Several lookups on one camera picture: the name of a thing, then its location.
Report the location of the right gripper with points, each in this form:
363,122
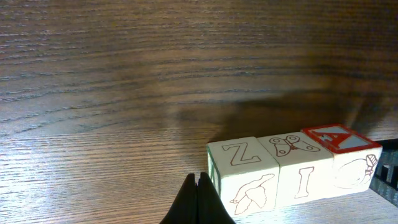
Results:
384,181

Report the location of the green Z wooden block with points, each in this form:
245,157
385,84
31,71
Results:
244,174

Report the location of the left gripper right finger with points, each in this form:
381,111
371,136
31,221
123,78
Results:
210,209

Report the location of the red A wooden block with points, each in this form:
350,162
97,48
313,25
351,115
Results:
355,157

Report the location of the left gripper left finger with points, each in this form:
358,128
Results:
184,208

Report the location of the letter I wooden block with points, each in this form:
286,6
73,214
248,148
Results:
305,167

